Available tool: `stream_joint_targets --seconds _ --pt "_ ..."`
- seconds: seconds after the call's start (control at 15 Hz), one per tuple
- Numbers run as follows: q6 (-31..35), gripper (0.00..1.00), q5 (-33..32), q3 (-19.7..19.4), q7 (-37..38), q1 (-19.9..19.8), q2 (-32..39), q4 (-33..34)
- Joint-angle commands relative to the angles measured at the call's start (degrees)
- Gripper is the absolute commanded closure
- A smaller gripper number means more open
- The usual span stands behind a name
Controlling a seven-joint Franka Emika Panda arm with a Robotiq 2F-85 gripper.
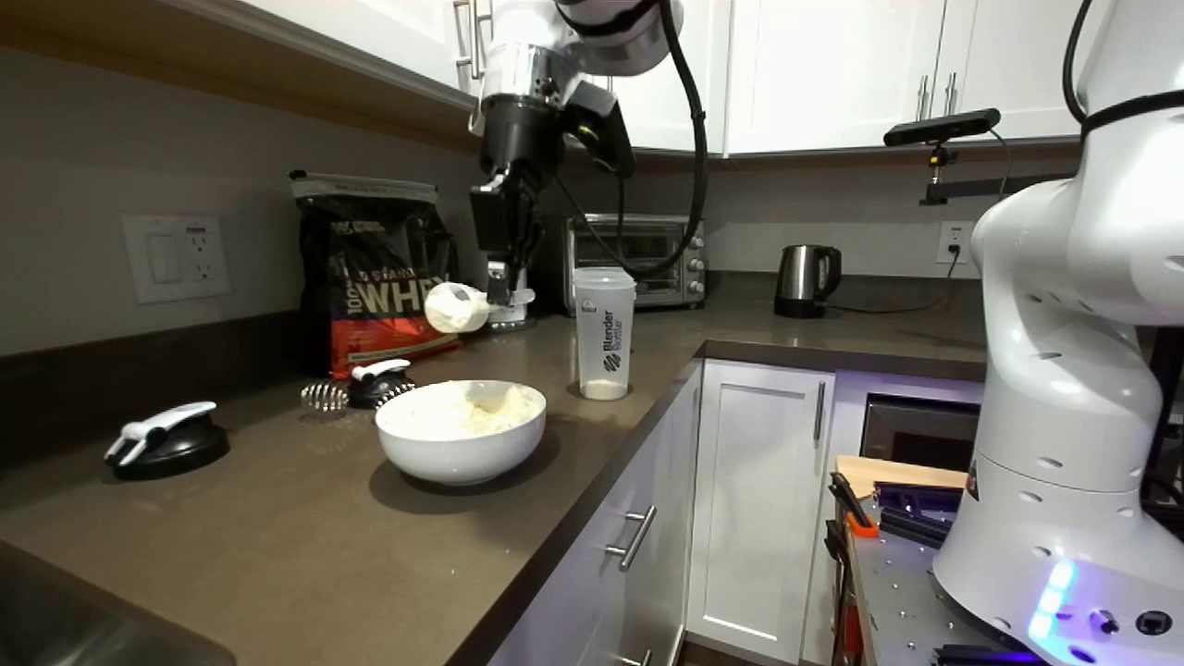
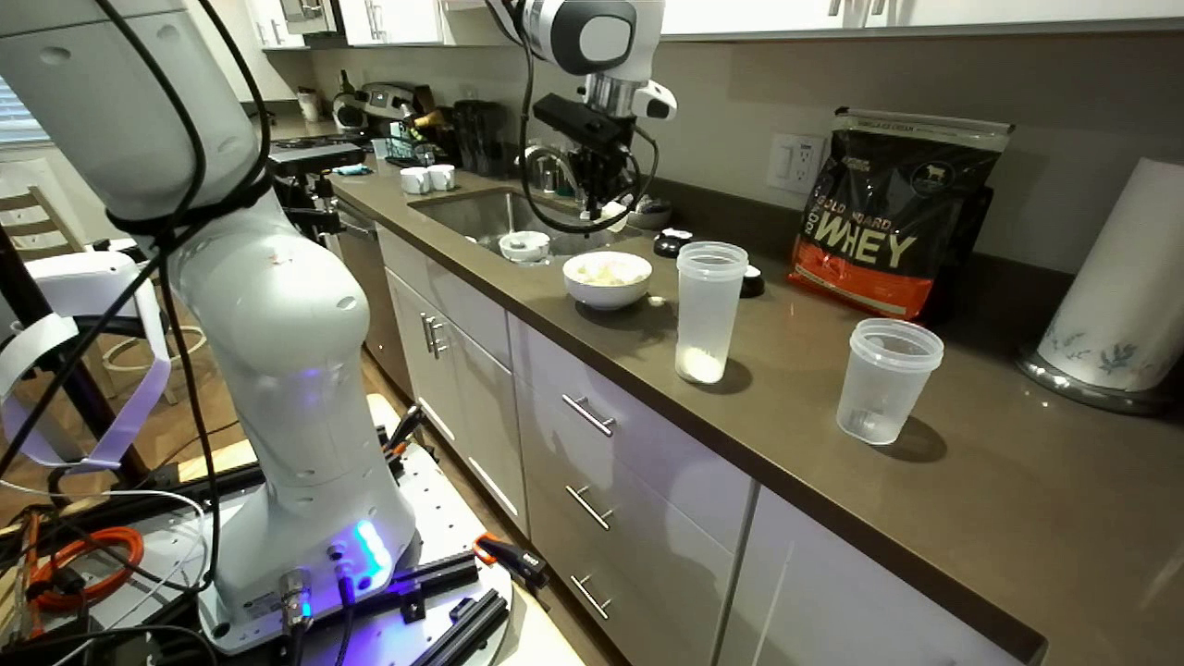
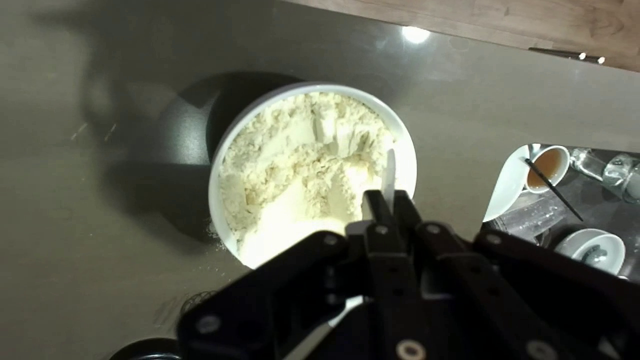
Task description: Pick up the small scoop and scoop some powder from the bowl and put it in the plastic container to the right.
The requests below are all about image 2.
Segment orange-handled black clamp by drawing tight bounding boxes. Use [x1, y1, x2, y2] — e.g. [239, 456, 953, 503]
[382, 405, 425, 472]
[473, 529, 555, 591]

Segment clear plastic deli container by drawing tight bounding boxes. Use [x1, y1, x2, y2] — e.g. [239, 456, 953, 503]
[832, 316, 947, 450]

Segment metal paper towel holder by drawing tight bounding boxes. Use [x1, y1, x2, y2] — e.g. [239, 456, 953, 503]
[1018, 348, 1184, 417]

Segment black stove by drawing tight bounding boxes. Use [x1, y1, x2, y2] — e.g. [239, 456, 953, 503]
[264, 128, 375, 241]

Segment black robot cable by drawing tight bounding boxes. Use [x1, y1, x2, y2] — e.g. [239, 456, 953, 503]
[0, 0, 663, 607]

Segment small white round container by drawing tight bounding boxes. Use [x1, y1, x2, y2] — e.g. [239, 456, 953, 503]
[497, 226, 555, 271]

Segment white ceramic bowl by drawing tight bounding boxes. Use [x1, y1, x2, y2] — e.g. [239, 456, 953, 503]
[557, 247, 655, 316]

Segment white paper towel roll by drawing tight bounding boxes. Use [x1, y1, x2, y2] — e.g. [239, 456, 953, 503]
[1031, 154, 1184, 396]

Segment black metal rail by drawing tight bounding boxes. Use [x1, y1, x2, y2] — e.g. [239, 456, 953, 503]
[402, 583, 514, 666]

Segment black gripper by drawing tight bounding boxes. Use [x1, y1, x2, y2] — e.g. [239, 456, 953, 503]
[573, 117, 646, 232]

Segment pale protein powder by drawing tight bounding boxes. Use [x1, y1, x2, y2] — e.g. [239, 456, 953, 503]
[573, 250, 642, 294]

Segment dark coffee maker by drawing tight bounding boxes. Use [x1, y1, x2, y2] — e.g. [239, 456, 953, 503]
[445, 97, 512, 176]

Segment white perforated robot table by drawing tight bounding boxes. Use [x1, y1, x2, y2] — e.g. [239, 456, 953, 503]
[71, 392, 587, 666]

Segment grey dishwasher front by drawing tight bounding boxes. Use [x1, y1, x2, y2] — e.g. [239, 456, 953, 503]
[328, 207, 417, 400]

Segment stainless steel sink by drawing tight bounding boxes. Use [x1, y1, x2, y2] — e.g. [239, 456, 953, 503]
[405, 181, 646, 266]

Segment chrome sink faucet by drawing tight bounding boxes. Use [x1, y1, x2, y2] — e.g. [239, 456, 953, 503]
[514, 144, 593, 205]

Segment white wall outlet plate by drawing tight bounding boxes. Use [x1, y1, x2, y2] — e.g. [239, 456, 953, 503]
[767, 128, 829, 196]

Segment white window blinds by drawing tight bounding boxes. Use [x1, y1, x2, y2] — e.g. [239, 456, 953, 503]
[0, 75, 52, 153]

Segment clear shaker bottle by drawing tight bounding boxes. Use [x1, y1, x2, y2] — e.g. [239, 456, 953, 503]
[674, 238, 753, 392]

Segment white upper wall cabinets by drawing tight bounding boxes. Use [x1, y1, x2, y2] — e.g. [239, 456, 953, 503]
[245, 0, 1184, 53]

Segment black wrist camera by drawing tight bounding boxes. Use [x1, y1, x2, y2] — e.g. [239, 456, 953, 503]
[529, 93, 623, 149]

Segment black tripod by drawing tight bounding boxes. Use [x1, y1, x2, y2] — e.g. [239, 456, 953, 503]
[0, 226, 144, 488]

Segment orange cable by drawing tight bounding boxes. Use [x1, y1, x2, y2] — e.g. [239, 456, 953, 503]
[24, 523, 148, 619]

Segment white plastic chair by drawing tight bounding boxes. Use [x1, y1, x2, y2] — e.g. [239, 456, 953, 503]
[0, 243, 176, 472]

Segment silver sink cabinet handles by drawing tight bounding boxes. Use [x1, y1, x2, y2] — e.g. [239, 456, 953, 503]
[417, 306, 455, 361]

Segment black red whey bag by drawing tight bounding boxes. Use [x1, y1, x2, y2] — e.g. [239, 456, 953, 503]
[787, 105, 1018, 321]

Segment white lower counter cabinets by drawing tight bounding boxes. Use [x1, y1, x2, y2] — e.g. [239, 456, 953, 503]
[375, 221, 1028, 666]

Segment silver drawer handle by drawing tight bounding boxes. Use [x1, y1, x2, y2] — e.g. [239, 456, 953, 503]
[557, 387, 623, 439]
[562, 482, 618, 537]
[565, 569, 618, 625]

